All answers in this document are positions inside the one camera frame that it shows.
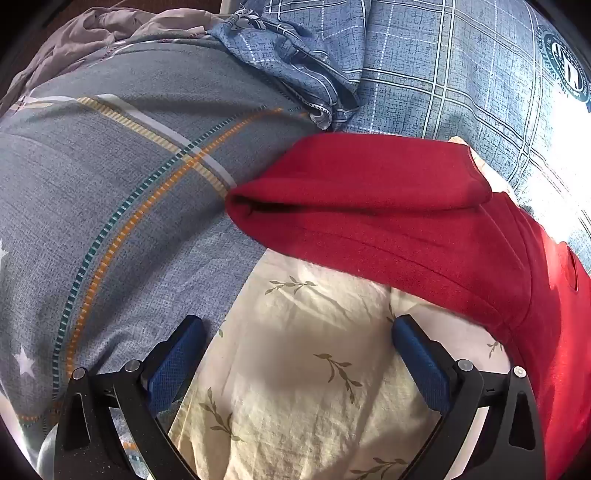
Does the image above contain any blue plaid quilt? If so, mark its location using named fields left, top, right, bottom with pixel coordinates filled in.
left=208, top=0, right=591, bottom=273

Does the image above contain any grey plaid star duvet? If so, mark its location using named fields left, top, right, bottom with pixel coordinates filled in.
left=0, top=37, right=315, bottom=480

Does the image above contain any red fleece garment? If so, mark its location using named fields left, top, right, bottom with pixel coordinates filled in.
left=226, top=131, right=591, bottom=480

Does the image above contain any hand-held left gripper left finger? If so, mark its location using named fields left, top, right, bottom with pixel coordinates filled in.
left=54, top=315, right=206, bottom=480

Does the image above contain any grey-brown crumpled cloth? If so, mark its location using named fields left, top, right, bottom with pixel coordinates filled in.
left=0, top=0, right=222, bottom=107

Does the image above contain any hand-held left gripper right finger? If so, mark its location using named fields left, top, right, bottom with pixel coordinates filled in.
left=392, top=315, right=546, bottom=480

